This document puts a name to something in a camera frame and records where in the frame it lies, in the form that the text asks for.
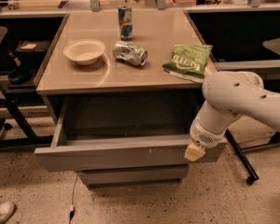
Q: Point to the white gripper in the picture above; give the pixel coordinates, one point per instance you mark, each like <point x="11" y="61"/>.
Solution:
<point x="204" y="135"/>

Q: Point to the grey top drawer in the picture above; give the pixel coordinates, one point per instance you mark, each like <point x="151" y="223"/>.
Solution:
<point x="108" y="133"/>

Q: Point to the grey drawer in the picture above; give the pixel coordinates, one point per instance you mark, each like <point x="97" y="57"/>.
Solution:
<point x="125" y="176"/>
<point x="108" y="133"/>

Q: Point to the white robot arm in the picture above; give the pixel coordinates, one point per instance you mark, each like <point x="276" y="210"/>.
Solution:
<point x="228" y="96"/>

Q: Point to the grey bottom drawer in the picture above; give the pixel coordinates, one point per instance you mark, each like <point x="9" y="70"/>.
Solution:
<point x="125" y="176"/>

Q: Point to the grey drawer cabinet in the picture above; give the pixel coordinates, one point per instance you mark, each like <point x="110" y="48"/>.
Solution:
<point x="165" y="53"/>

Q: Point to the black rolling stand base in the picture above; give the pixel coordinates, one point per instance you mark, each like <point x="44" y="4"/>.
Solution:
<point x="257" y="144"/>

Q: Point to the green chip bag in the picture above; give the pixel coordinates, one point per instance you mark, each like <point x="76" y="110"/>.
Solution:
<point x="189" y="62"/>

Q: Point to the crushed silver can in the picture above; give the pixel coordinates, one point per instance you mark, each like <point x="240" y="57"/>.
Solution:
<point x="129" y="53"/>

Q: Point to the white paper bowl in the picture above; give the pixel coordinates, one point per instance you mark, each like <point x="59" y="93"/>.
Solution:
<point x="84" y="51"/>

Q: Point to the upright blue energy drink can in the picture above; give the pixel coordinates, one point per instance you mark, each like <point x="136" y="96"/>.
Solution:
<point x="125" y="22"/>

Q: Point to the black object on shelf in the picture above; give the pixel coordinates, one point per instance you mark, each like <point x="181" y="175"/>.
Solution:
<point x="19" y="75"/>

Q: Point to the dark box with note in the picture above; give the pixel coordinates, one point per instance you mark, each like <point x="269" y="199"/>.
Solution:
<point x="33" y="46"/>

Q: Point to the white shoe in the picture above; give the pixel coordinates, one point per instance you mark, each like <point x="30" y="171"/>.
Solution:
<point x="7" y="209"/>

